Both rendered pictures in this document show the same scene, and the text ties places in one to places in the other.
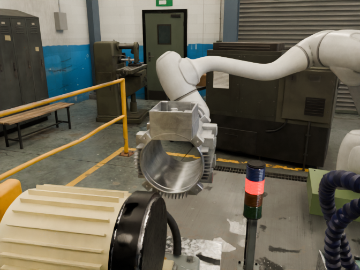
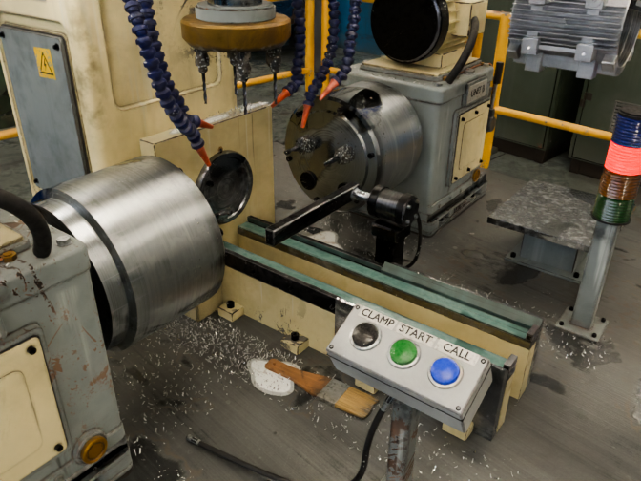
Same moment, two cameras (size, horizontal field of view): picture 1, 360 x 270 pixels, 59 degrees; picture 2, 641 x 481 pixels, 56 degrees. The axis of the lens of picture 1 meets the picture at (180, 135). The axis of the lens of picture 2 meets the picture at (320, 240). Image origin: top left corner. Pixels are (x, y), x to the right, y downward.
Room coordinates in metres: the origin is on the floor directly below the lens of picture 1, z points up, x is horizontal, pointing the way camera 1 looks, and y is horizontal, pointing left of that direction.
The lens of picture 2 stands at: (0.92, -1.30, 1.49)
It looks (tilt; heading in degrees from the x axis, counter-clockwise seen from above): 29 degrees down; 117
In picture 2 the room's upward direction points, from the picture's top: 1 degrees clockwise
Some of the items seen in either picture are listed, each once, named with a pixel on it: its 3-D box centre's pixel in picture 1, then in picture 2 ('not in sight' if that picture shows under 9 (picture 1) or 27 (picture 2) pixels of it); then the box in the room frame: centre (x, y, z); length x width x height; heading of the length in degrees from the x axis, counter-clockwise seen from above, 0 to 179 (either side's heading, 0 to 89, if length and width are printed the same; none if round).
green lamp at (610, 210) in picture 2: (252, 208); (613, 205); (0.95, -0.24, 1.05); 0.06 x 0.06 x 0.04
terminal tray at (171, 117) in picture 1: (175, 120); not in sight; (0.77, 0.01, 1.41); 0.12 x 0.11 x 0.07; 170
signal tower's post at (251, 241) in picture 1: (252, 219); (607, 228); (0.95, -0.24, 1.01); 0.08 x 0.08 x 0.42; 80
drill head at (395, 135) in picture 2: not in sight; (361, 141); (0.43, -0.12, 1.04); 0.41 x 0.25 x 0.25; 80
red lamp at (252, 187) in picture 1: (254, 184); (627, 156); (0.95, -0.24, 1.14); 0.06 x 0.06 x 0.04
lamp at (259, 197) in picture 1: (253, 196); (620, 180); (0.95, -0.24, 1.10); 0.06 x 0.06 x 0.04
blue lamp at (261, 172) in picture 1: (255, 171); (633, 129); (0.95, -0.24, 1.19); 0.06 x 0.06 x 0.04
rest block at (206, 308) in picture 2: not in sight; (198, 283); (0.28, -0.54, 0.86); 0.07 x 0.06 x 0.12; 80
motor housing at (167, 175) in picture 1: (178, 150); (576, 18); (0.81, 0.00, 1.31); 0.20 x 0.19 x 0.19; 170
